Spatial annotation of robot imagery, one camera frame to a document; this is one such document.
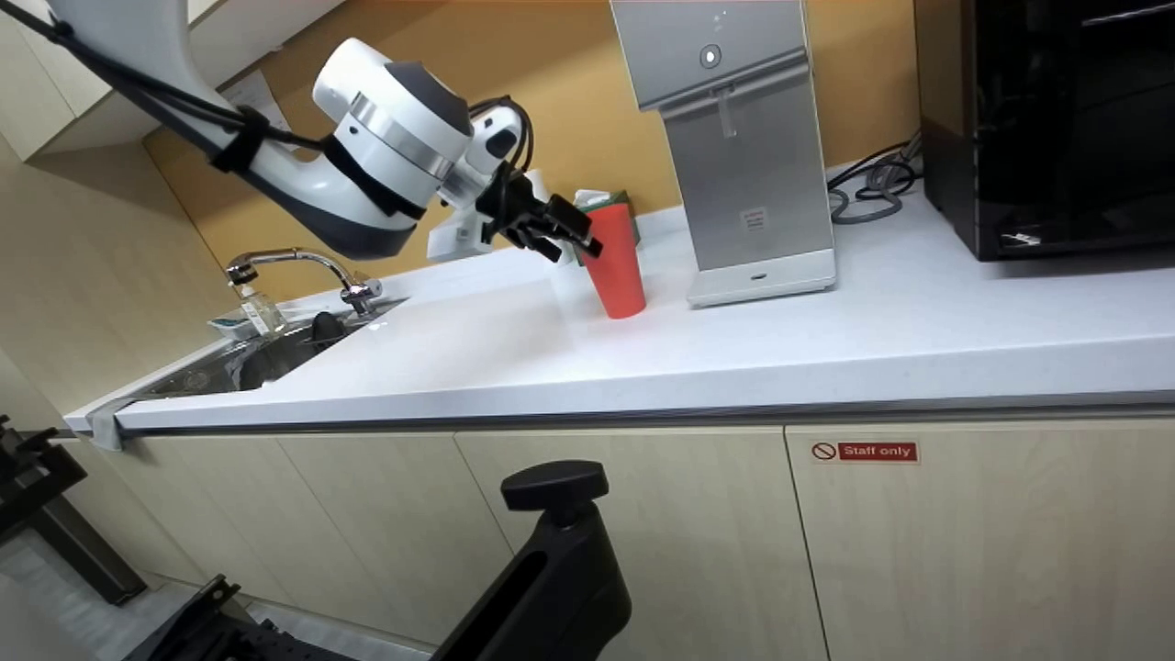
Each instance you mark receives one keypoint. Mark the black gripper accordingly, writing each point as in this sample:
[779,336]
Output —
[526,222]

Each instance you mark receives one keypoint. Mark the orange plastic cup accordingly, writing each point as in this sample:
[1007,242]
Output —
[613,271]

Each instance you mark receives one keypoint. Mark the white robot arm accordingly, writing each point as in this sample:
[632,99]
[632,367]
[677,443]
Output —
[398,139]

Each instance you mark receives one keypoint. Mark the white water tap dispenser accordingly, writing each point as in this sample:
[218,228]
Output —
[731,85]

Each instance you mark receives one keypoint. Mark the black sponge in sink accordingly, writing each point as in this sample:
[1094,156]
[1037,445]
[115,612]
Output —
[328,330]

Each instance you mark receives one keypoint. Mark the stainless steel sink basin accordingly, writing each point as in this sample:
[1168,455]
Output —
[257,363]

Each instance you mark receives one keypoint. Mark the beige left cabinet door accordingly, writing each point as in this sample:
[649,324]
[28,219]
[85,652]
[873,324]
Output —
[704,523]

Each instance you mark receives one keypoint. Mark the beige cabinet door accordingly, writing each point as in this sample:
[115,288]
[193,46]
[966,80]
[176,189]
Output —
[704,523]
[1005,543]

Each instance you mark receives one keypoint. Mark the red warning sticker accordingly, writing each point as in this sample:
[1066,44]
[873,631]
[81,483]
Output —
[865,451]

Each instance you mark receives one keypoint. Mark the beige right cabinet door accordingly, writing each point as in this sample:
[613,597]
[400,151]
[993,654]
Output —
[1005,543]

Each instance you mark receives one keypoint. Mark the black microwave oven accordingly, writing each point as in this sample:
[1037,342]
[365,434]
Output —
[1048,126]

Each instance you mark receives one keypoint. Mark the black equipment stand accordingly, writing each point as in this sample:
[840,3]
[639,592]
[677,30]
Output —
[36,478]

